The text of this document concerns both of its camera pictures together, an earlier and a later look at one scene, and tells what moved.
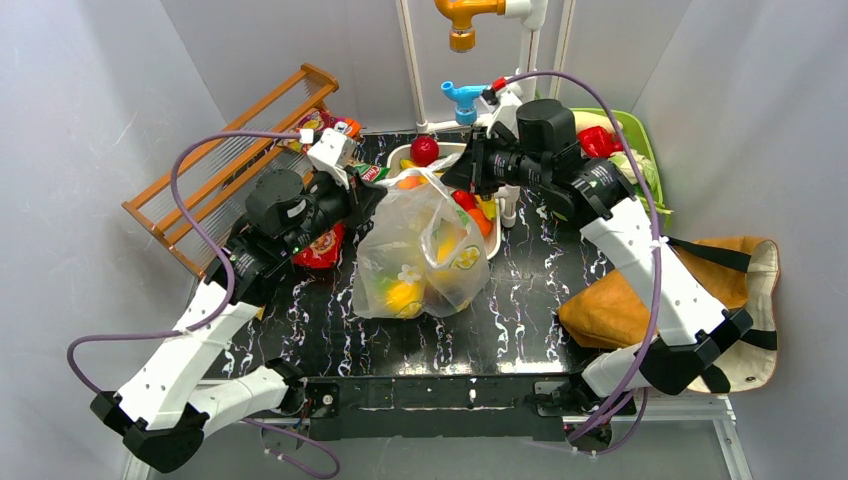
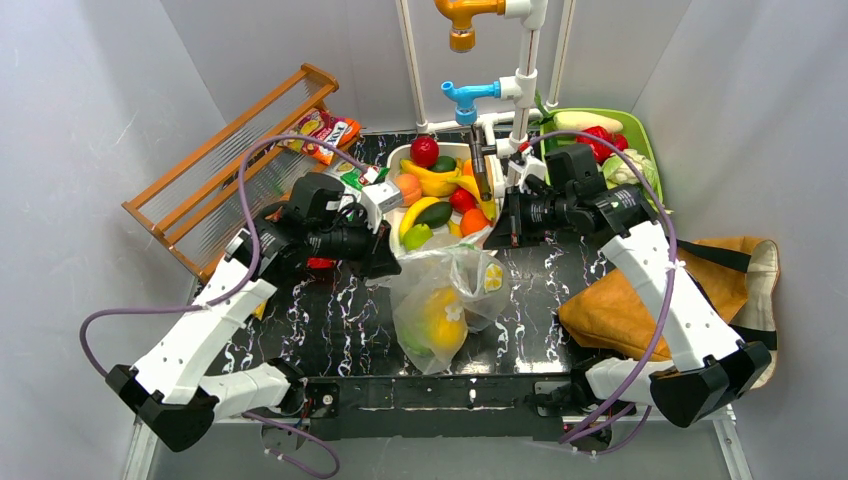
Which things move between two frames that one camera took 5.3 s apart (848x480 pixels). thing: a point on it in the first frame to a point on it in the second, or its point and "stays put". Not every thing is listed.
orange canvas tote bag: (742, 272) stays put
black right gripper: (477, 168) to (516, 216)
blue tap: (465, 97) stays put
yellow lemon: (405, 299) to (445, 319)
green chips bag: (371, 173) stays put
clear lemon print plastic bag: (417, 251) to (441, 291)
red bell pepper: (597, 142) stays put
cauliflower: (645, 167) stays put
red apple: (424, 150) stays put
